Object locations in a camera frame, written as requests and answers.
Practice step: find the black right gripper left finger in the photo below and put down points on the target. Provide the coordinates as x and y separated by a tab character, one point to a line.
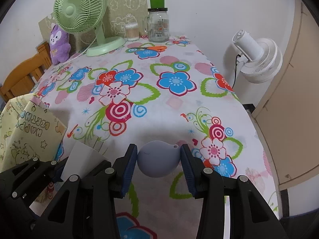
112	183

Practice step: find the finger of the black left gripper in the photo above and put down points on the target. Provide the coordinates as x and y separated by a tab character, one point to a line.
22	184
82	208

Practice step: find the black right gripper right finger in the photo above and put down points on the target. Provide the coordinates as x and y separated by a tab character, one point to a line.
250	214

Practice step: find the small white charger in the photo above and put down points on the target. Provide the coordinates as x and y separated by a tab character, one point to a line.
81	161

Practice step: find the lavender round pouch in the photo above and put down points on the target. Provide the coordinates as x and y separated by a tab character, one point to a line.
158	158

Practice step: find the yellow cartoon storage box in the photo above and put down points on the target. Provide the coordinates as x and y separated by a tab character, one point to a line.
29	130

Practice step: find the floral tablecloth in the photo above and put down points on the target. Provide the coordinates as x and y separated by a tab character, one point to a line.
135	96

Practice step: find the beige wooden door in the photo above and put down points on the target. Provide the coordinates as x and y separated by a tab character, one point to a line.
288	112

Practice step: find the wooden bed headboard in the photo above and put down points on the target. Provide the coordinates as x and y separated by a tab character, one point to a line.
23	77

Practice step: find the purple plush bunny toy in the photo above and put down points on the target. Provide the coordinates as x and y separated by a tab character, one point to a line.
59	45

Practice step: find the cotton swab container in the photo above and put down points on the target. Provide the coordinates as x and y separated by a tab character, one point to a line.
132	31

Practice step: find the white clip fan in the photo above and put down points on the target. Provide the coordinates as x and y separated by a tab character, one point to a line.
257	60

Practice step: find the glass mason jar mug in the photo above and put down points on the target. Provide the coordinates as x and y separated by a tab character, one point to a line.
156	23

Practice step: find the green desk fan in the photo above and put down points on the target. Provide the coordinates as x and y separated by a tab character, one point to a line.
81	16

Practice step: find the orange handled scissors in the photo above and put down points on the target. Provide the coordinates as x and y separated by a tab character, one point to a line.
154	48

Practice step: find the beige cartoon wall board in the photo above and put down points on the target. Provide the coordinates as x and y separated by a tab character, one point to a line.
118	14

